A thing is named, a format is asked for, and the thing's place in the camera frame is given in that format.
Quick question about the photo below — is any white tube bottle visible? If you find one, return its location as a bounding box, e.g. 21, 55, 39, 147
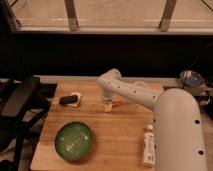
143, 125, 155, 167

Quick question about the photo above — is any green ceramic bowl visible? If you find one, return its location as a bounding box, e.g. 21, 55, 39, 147
54, 122, 93, 161

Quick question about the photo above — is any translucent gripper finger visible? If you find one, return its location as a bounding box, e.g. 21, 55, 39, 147
104, 103, 112, 112

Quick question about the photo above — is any black block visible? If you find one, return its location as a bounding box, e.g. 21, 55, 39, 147
59, 95, 78, 105

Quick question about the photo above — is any white napkin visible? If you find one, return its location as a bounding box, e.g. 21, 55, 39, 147
60, 92, 82, 107

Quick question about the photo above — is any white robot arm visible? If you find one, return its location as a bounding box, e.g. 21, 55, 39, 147
97, 69, 208, 171

